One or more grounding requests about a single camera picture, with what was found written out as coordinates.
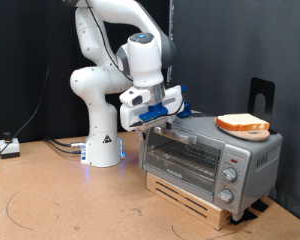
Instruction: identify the grey emergency stop box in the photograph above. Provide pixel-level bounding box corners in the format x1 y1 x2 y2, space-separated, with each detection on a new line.
0 131 21 159

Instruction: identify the black camera cable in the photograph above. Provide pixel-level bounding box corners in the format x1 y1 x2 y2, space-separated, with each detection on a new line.
84 0 186 118

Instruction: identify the black base cable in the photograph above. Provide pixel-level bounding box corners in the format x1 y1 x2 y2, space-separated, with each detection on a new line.
44 138 84 155
44 135 88 148

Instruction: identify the silver vertical metal pole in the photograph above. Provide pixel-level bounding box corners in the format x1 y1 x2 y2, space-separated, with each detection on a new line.
165 0 175 86

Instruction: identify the long black hanging cable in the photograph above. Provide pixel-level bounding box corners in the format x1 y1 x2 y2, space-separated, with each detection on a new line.
0 0 66 174

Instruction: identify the white bread slice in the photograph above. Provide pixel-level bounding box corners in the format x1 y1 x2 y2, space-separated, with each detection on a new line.
215 113 271 132

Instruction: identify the black fabric backdrop curtain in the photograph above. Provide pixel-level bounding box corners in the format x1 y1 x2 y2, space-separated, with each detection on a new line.
0 0 171 144

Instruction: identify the silver oven knob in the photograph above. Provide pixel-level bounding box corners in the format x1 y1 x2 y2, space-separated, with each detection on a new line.
222 166 239 183
217 188 234 204

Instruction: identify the black metal bookend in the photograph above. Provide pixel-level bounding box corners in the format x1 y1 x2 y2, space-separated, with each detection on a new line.
247 77 278 135

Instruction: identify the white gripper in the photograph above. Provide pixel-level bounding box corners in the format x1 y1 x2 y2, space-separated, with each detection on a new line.
119 84 186 140

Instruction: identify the grey fabric backdrop curtain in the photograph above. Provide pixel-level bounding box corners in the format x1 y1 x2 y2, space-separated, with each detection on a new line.
171 0 300 226

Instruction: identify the metal wire oven rack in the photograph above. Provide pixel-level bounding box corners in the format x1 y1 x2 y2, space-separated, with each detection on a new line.
148 138 221 179

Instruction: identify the silver toaster oven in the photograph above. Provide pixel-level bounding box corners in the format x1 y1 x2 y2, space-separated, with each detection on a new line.
138 109 284 222

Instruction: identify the round wooden cutting board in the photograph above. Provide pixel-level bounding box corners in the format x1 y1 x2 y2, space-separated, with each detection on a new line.
216 123 272 142

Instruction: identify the slotted wooden base block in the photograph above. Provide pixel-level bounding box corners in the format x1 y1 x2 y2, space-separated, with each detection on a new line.
145 171 233 232

